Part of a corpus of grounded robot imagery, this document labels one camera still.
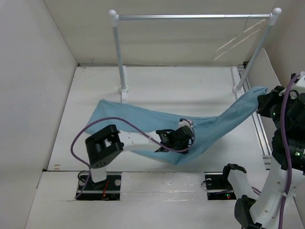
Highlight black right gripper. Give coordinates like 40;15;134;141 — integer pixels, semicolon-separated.
258;84;302;129

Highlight light blue trousers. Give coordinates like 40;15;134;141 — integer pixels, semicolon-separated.
89;86;267;165

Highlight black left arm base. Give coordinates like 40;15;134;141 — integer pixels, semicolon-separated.
75;174;122;201

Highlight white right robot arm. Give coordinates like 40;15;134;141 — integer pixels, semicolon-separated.
220;86;305;229

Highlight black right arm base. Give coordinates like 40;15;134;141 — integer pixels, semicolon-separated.
201;172;236;200

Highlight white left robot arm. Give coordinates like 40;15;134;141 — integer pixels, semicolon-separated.
85;121;195;189

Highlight cream plastic clothes hanger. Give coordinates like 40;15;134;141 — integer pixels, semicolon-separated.
212;20;266;65

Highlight white metal clothes rack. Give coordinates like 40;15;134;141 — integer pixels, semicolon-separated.
108;8;282;103

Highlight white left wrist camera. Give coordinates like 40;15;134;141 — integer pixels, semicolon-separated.
178;118;193;129

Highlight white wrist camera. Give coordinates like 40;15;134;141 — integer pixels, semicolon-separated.
291;71;305;94
178;118;193;129

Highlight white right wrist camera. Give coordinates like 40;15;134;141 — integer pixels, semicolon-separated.
291;71;305;94

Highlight aluminium side rail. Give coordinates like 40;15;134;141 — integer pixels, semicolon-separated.
237;64;272;170

